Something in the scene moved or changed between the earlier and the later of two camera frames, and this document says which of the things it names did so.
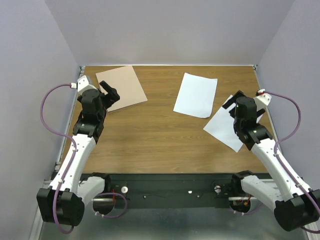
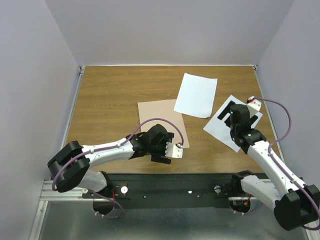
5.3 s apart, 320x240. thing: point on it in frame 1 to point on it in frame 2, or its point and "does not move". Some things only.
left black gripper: x=110 y=90 to x=158 y=158
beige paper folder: x=125 y=81 to x=163 y=110
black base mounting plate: x=169 y=190 does not move
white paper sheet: x=221 y=126 does not move
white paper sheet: x=196 y=95 does not move
